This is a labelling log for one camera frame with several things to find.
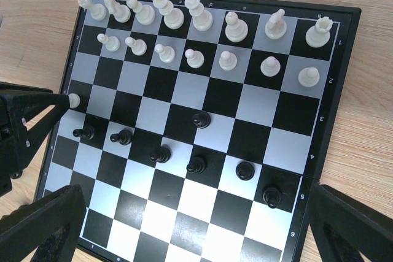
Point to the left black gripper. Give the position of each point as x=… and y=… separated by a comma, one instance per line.
x=9, y=139

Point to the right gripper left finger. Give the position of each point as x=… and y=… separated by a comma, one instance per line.
x=49, y=227

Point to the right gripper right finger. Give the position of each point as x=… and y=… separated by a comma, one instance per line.
x=344, y=229

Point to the white pawn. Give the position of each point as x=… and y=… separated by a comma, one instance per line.
x=308, y=77
x=166, y=53
x=227, y=60
x=74, y=100
x=195, y=58
x=270, y=66
x=138, y=46
x=111, y=43

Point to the black pawn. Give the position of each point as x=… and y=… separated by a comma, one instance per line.
x=124, y=137
x=87, y=132
x=272, y=196
x=161, y=154
x=245, y=171
x=201, y=119
x=196, y=165

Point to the black silver chess board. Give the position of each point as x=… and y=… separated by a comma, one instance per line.
x=200, y=146

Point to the white bishop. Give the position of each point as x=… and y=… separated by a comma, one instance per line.
x=145, y=14
x=236, y=29

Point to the white king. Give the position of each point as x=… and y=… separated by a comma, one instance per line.
x=173, y=17

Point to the white rook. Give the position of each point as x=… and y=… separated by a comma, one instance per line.
x=319, y=34

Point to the white queen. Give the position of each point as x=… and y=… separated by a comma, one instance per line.
x=202, y=19

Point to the white knight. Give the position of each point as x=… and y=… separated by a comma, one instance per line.
x=276, y=26

